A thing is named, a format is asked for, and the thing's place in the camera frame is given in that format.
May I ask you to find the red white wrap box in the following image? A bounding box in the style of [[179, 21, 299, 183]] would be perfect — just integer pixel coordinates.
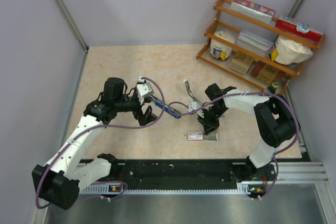
[[275, 15, 324, 42]]

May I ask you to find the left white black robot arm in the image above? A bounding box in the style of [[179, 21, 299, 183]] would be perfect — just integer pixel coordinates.
[[32, 77, 160, 210]]

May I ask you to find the red foil roll box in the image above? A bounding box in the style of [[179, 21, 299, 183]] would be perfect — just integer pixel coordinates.
[[230, 0, 276, 24]]

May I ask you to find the green glass bottle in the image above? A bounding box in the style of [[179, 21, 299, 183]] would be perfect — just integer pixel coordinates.
[[266, 81, 280, 94]]

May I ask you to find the grey slotted cable duct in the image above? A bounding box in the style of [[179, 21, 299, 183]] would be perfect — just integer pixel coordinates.
[[80, 183, 266, 197]]

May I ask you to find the wooden three-tier shelf rack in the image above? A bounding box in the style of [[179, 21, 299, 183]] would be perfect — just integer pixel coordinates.
[[196, 0, 324, 94]]

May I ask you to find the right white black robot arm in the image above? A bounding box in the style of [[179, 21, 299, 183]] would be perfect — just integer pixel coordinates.
[[197, 83, 300, 182]]

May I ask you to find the dark brown cardboard box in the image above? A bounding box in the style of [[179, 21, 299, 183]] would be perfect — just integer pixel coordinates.
[[250, 61, 286, 86]]

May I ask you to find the small white stapler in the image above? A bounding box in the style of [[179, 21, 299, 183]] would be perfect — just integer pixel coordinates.
[[183, 79, 202, 106]]

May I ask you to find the blue metal stapler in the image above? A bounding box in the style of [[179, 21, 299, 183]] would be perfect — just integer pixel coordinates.
[[149, 95, 181, 119]]

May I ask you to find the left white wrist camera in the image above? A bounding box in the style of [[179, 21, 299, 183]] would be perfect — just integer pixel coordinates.
[[135, 77, 154, 105]]

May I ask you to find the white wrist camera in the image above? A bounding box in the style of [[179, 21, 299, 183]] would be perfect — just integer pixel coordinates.
[[135, 77, 154, 105], [187, 101, 204, 118]]

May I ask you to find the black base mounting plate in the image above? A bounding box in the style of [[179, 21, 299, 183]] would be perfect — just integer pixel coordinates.
[[100, 159, 276, 190]]

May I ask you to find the red white staple box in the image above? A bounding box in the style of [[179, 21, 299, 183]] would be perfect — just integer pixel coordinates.
[[187, 132, 219, 141]]

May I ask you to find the aluminium frame rail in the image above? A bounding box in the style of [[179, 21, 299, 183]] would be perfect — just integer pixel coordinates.
[[41, 162, 330, 185]]

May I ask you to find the white jar with label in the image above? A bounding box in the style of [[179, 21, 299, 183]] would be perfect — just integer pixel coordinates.
[[209, 29, 236, 60]]

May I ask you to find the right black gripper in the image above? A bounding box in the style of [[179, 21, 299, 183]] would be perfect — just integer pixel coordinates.
[[197, 104, 228, 135]]

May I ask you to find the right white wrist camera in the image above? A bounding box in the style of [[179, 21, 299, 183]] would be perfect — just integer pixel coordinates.
[[187, 101, 204, 118]]

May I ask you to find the white bag with yellow label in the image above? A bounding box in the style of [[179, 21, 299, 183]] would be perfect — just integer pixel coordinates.
[[269, 35, 313, 65]]

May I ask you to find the light brown cardboard box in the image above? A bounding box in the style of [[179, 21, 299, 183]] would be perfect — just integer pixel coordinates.
[[230, 51, 254, 74]]

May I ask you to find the silver grey long box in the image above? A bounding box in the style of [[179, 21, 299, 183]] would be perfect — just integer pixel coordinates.
[[235, 30, 274, 58]]

